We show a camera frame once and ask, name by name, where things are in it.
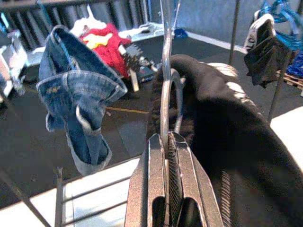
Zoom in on wooden pallet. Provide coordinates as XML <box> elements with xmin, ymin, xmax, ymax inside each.
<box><xmin>276</xmin><ymin>70</ymin><xmax>303</xmax><ymax>91</ymax></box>

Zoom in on black metal clothes rack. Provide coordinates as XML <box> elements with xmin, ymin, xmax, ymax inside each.
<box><xmin>0</xmin><ymin>0</ymin><xmax>303</xmax><ymax>227</ymax></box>

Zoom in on black garment with white strap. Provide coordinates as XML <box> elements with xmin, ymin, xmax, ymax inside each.
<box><xmin>243</xmin><ymin>13</ymin><xmax>299</xmax><ymax>88</ymax></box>

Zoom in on red cloth with yellow print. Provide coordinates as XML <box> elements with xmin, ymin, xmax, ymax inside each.
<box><xmin>79</xmin><ymin>22</ymin><xmax>133</xmax><ymax>79</ymax></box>

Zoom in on blue denim shorts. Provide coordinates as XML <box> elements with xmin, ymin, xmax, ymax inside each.
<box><xmin>36</xmin><ymin>25</ymin><xmax>128</xmax><ymax>176</ymax></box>

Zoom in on yellow cord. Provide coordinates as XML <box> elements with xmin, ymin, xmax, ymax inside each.
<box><xmin>105</xmin><ymin>106</ymin><xmax>150</xmax><ymax>114</ymax></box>

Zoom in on blue dustpan with long handle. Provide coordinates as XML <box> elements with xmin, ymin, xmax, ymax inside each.
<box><xmin>174</xmin><ymin>0</ymin><xmax>190</xmax><ymax>39</ymax></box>

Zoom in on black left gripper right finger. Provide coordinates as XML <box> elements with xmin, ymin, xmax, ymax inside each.
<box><xmin>169</xmin><ymin>132</ymin><xmax>224</xmax><ymax>227</ymax></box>

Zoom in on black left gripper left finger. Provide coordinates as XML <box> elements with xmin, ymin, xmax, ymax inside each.
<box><xmin>124</xmin><ymin>133</ymin><xmax>169</xmax><ymax>227</ymax></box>

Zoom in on black shirt with white print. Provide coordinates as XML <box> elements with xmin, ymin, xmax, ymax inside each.
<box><xmin>146</xmin><ymin>54</ymin><xmax>303</xmax><ymax>227</ymax></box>

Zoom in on crumpled white plastic bag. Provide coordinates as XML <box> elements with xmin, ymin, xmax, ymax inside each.
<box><xmin>70</xmin><ymin>4</ymin><xmax>107</xmax><ymax>38</ymax></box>

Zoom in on black electronic box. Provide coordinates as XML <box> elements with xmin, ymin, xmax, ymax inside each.
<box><xmin>120</xmin><ymin>44</ymin><xmax>160</xmax><ymax>79</ymax></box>

